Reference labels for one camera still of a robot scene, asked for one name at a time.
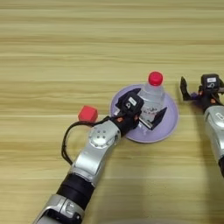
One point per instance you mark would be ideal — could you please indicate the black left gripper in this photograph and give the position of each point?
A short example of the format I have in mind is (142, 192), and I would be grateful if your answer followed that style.
(128, 122)

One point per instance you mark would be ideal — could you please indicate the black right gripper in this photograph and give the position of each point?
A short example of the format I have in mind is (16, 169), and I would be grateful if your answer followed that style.
(210, 100)

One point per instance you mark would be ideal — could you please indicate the clear red-capped water bottle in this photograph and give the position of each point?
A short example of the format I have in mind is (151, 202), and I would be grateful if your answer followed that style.
(152, 99)

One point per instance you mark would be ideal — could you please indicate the red cube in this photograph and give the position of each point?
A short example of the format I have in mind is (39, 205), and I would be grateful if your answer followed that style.
(88, 113)

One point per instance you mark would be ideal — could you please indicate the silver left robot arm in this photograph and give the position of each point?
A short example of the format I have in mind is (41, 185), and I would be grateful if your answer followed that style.
(93, 154)

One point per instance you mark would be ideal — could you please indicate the right gripper white-labelled black box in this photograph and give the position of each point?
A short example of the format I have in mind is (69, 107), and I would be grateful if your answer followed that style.
(210, 82)

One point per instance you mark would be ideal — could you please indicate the gripper white-labelled black box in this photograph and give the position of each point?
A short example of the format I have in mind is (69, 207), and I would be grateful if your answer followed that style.
(130, 102)
(210, 82)

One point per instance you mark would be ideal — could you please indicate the left gripper white-labelled black box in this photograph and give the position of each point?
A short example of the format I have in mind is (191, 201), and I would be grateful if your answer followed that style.
(130, 102)

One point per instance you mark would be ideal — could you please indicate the purple round plate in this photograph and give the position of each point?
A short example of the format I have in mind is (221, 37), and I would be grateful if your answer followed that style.
(166, 128)

